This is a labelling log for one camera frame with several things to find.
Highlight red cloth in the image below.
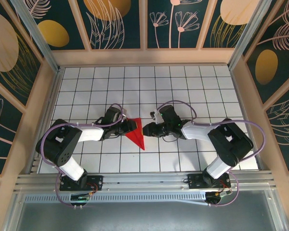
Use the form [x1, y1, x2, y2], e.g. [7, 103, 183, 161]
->
[124, 117, 145, 150]

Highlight grey metal sheet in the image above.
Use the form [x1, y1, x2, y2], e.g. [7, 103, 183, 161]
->
[3, 189, 289, 231]

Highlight teal panel with pink flowers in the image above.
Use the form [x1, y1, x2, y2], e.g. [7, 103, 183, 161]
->
[147, 0, 214, 49]

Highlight teal panel with orange disc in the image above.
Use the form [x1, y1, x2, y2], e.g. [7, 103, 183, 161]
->
[76, 0, 142, 50]

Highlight teal panel with yellow oval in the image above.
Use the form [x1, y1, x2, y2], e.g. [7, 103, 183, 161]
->
[23, 0, 86, 51]

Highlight teal panel oval and fern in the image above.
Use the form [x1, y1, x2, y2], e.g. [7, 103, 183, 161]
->
[242, 0, 289, 104]

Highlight teal panel cream disc feather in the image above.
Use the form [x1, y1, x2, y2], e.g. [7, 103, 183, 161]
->
[202, 0, 261, 49]

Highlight teal panel with outlined tulip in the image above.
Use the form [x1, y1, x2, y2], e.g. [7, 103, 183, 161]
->
[0, 85, 24, 175]

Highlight teal panel with pink fern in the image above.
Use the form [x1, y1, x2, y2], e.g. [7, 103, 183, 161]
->
[266, 89, 289, 171]

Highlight teal panel cream disc gold lines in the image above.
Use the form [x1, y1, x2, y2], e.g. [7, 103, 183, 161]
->
[0, 0, 43, 106]

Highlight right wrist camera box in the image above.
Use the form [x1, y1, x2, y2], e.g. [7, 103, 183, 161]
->
[149, 108, 162, 122]

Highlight left aluminium side rail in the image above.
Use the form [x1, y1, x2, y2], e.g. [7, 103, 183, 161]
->
[28, 68, 63, 174]

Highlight aluminium side rail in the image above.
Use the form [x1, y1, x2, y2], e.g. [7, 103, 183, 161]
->
[230, 67, 265, 170]
[28, 68, 63, 174]

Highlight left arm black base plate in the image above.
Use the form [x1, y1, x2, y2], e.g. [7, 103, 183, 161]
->
[59, 175, 104, 191]

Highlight long aluminium mounting rail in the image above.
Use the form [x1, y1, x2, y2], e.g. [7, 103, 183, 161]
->
[14, 171, 275, 193]

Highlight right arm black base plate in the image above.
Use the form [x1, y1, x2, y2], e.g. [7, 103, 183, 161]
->
[187, 173, 231, 190]

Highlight right aluminium side rail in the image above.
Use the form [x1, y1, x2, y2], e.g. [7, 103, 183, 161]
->
[230, 67, 265, 170]

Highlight slotted grey cable duct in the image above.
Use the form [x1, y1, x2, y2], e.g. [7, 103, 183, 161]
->
[24, 193, 208, 204]

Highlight left aluminium corner post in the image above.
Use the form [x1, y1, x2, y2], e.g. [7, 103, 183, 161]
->
[11, 0, 61, 73]

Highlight aluminium corner post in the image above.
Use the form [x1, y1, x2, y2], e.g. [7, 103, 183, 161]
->
[11, 0, 61, 73]
[227, 0, 274, 70]

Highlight right aluminium corner post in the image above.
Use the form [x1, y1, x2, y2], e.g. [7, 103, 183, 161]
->
[227, 0, 274, 70]

